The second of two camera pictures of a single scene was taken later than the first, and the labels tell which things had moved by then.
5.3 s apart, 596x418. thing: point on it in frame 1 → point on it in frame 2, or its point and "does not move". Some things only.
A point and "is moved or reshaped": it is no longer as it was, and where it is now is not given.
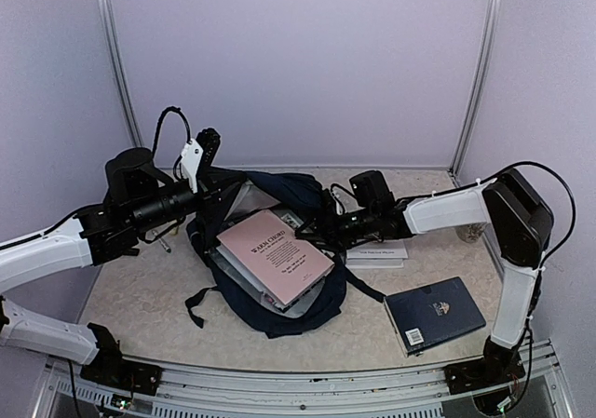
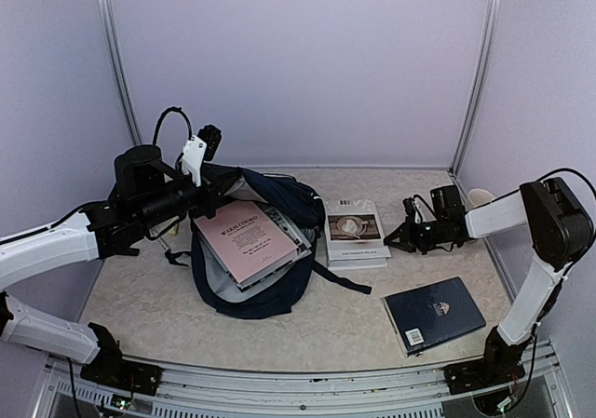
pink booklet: x=285 y=262 is moved or reshaped
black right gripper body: x=341 y=233 → x=423 y=236
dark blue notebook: x=426 y=316 does not move
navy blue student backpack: x=239 y=197 is moved or reshaped
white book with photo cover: x=376 y=254 is moved or reshaped
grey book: x=292 y=221 → x=304 y=249
